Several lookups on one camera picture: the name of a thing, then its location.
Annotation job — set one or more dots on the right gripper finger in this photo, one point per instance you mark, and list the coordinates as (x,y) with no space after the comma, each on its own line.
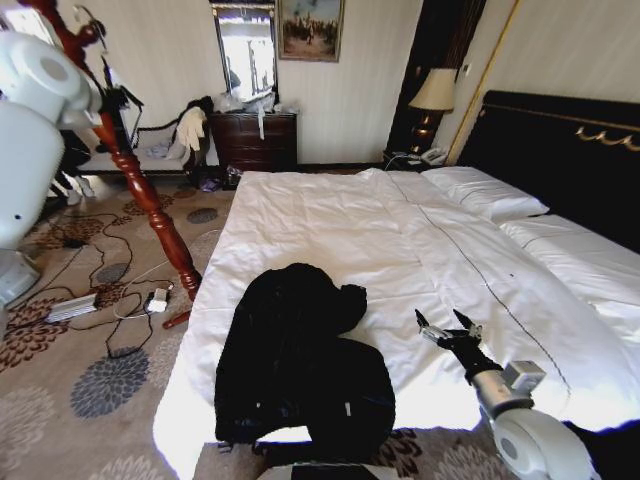
(431,332)
(470,327)

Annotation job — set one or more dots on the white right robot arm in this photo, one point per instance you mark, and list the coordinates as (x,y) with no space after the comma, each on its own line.
(522,442)

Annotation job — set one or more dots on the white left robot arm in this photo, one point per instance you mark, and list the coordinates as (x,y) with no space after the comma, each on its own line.
(27,120)

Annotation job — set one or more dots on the black clothes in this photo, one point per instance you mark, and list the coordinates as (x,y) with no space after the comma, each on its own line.
(300,360)

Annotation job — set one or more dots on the white upholstered bench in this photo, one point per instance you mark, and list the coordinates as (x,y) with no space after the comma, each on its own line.
(150,155)

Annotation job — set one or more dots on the white garment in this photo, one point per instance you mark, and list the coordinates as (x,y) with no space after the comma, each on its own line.
(192,127)

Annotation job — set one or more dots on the black garment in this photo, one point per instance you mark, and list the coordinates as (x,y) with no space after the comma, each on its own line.
(202,104)

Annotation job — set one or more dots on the white shoes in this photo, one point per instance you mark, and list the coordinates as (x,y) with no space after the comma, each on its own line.
(80,187)

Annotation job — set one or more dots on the red wooden coat stand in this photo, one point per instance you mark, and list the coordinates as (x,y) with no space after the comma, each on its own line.
(145,210)

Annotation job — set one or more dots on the white duvet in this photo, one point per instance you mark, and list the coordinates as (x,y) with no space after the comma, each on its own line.
(350,240)

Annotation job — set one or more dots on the purple items pile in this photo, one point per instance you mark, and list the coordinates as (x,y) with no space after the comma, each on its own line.
(215,179)

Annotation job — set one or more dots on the white pillow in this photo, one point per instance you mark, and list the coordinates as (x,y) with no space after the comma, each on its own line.
(590,260)
(482,192)

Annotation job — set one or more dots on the dark wooden dresser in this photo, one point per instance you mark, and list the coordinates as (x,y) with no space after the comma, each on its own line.
(250,142)

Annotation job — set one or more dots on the clear plastic bags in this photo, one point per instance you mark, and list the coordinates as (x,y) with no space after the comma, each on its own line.
(260,104)

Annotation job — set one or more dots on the dark nightstand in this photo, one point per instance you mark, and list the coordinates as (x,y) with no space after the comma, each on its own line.
(400,161)

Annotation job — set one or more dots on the white telephone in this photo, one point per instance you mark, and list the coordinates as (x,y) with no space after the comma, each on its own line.
(434,156)

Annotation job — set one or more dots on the dark headboard with gold trim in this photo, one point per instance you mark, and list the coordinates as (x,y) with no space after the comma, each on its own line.
(555,165)

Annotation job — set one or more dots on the white power adapter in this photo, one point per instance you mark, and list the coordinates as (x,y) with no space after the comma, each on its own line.
(157,300)

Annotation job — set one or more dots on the framed painting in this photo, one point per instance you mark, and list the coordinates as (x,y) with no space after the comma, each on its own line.
(309,27)

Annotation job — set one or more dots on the silver power box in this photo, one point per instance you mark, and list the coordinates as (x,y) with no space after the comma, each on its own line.
(72,306)

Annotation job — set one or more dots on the table lamp with cream shade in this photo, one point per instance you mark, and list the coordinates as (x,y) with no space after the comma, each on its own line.
(434,92)

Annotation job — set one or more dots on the gold trim strip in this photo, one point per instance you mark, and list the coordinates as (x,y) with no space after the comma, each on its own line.
(487,65)

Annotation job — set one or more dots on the wall mirror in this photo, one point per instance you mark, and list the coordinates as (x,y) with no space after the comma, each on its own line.
(247,50)

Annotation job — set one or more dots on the dark wall panel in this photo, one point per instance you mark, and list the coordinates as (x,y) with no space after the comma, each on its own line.
(435,35)

